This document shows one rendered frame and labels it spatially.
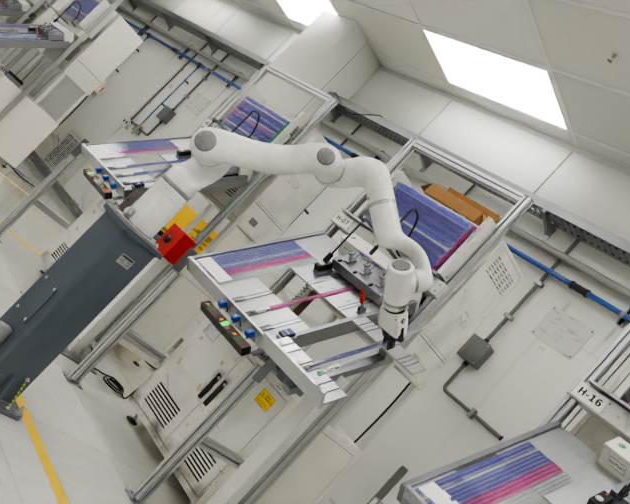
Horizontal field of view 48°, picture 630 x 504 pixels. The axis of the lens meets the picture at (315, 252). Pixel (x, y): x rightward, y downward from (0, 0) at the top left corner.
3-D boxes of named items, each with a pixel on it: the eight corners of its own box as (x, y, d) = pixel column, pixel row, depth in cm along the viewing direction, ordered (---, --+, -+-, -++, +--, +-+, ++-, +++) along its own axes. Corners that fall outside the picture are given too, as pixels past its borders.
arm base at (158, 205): (128, 227, 222) (170, 184, 223) (105, 201, 235) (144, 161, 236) (164, 257, 236) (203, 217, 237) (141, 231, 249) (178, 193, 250)
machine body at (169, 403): (182, 517, 274) (293, 398, 279) (117, 408, 324) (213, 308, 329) (270, 556, 319) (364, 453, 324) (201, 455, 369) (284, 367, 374)
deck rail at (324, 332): (267, 357, 260) (268, 343, 258) (264, 354, 262) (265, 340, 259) (414, 314, 298) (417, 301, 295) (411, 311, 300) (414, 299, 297)
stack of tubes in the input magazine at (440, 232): (433, 269, 298) (476, 223, 300) (360, 219, 334) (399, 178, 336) (443, 284, 306) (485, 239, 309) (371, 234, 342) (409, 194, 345)
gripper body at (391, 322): (414, 308, 229) (409, 335, 236) (393, 292, 236) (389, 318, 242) (396, 316, 226) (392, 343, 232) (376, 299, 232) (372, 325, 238)
